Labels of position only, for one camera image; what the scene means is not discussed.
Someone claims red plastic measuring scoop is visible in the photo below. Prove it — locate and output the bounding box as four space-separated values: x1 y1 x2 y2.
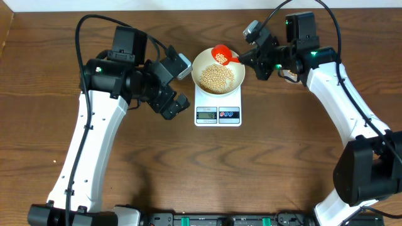
211 44 239 66

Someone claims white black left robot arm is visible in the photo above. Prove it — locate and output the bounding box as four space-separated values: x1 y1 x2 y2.
28 26 192 225

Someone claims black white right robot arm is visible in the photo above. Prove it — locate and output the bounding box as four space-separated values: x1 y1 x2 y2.
239 12 401 225

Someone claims pile of soybeans in bowl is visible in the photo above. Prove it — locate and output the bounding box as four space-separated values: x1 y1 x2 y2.
200 64 234 94

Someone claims white digital kitchen scale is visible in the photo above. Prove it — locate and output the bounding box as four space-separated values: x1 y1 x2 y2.
194 86 242 127

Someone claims cream round bowl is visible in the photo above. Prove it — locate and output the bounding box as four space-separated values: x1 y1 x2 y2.
192 48 246 94

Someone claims clear container of soybeans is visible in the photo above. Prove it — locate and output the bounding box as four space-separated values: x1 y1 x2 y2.
281 70 299 83

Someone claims wooden side panel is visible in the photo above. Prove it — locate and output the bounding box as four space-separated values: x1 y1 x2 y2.
0 0 14 55

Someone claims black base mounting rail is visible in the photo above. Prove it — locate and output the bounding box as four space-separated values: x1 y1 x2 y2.
138 212 386 226

